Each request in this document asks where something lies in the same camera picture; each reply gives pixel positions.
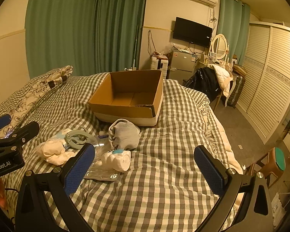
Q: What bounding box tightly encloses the open cardboard box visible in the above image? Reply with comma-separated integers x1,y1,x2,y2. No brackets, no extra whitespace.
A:
88,70,163,127

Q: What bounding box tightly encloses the black wall television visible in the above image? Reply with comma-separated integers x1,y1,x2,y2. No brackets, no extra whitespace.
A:
172,17,213,48

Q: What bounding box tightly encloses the white rolled sock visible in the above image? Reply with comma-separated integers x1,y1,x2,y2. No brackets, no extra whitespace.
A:
95,149,131,172

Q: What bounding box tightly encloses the chair with piled clothes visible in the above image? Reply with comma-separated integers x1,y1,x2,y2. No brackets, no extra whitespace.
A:
183,64,234,110

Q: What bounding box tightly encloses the green curtain by wardrobe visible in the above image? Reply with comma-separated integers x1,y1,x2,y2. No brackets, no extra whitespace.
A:
217,0,250,66

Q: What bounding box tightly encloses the wooden stool green seat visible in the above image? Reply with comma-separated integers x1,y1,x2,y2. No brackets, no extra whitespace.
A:
245,147,286,188

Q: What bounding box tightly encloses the grey checked duvet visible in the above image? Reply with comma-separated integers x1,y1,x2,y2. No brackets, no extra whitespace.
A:
2,73,242,231

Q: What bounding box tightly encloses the floral pillow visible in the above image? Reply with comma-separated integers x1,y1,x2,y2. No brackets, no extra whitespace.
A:
0,66,73,139

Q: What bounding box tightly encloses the silver mini fridge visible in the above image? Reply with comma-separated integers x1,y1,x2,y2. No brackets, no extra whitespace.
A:
168,50,197,85

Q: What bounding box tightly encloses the grey plastic ring clip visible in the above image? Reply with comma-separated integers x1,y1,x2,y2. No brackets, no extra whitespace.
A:
64,130,92,150

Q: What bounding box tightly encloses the large green curtain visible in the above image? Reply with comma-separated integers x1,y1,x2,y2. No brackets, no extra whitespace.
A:
25,0,146,78

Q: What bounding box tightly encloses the cream cloth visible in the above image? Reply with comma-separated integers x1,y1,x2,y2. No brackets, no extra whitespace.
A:
36,139,76,165

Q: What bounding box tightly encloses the white ribbed suitcase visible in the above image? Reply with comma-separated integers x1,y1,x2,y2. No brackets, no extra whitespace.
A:
150,55,169,79

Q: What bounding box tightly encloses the dark upright suitcase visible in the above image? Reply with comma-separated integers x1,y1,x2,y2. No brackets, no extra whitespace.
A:
225,73,246,108

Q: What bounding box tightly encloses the white louvred wardrobe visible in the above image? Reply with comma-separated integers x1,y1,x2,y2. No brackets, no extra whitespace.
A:
236,21,290,143

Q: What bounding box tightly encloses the grey knitted glove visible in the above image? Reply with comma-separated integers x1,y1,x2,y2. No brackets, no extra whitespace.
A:
108,119,140,150

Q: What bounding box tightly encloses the oval white vanity mirror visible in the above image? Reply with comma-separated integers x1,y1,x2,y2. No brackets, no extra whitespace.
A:
209,34,229,60

